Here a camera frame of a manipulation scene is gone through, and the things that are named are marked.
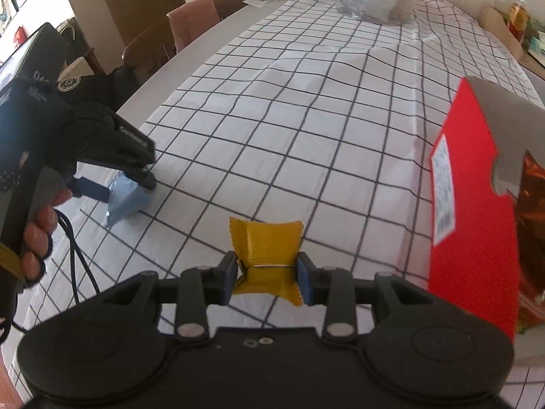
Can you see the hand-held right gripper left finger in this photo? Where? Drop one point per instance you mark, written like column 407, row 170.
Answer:
column 230, row 277

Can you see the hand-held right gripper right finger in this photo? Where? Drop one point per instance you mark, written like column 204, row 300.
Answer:
column 303, row 279

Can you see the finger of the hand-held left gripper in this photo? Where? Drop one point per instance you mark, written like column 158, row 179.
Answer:
column 93, row 191
column 127, row 145

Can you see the light blue snack packet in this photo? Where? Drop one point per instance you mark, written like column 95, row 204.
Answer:
column 125, row 198

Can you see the yellow snack packet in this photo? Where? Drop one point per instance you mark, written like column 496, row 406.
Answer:
column 264, row 238

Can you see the red cardboard box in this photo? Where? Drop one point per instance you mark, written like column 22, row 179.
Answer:
column 472, row 221

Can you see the dark red striped packet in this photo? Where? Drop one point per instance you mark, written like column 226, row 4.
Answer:
column 532, row 187

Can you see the person's left hand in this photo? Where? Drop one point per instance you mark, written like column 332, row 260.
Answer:
column 38, row 238

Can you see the black jacket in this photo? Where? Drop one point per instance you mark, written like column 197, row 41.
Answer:
column 102, row 89

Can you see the wooden desktop organizer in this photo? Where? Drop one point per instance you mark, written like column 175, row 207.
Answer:
column 496, row 23

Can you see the orange liquid bottle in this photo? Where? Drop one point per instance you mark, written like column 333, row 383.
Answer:
column 519, row 21

